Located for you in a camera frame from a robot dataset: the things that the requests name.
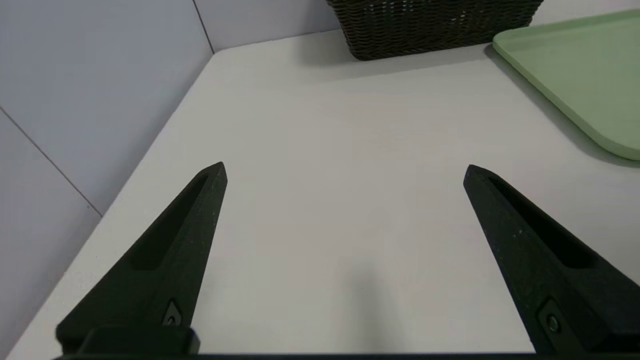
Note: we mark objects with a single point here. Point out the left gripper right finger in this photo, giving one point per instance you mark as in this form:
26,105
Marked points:
555,295

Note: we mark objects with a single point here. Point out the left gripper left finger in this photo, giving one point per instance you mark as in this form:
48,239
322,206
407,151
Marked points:
165,265

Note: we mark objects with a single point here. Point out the dark brown wicker basket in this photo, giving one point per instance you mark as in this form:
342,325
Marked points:
430,30

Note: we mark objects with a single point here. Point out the light green plastic tray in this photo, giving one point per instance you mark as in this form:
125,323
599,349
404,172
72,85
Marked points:
590,65

